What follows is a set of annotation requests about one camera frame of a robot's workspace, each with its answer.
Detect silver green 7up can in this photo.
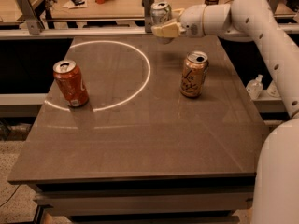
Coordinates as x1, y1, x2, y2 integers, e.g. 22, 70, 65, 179
149, 0, 173, 45

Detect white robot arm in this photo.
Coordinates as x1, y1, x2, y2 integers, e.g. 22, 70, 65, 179
151, 0, 299, 224

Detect tan La Croix can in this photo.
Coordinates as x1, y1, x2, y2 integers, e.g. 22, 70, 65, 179
180, 50, 209, 98

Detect orange soda can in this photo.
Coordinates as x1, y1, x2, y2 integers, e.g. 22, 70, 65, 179
53, 60, 89, 107

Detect clear sanitizer bottle left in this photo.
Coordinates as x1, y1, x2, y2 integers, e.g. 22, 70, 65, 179
246, 75, 263, 100

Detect clear sanitizer bottle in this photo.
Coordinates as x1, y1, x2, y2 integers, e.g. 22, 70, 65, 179
266, 81, 280, 98
246, 75, 263, 100

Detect clear sanitizer bottle right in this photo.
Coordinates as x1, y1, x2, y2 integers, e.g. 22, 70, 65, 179
266, 81, 280, 98

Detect middle metal bracket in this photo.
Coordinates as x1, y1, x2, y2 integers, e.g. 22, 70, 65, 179
143, 0, 154, 33

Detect left metal bracket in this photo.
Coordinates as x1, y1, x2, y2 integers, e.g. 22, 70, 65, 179
16, 0, 43, 35

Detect grey table base frame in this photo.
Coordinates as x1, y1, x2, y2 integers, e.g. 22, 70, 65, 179
35, 176, 255, 224

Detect black floor cable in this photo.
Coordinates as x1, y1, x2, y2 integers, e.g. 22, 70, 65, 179
0, 184, 22, 209

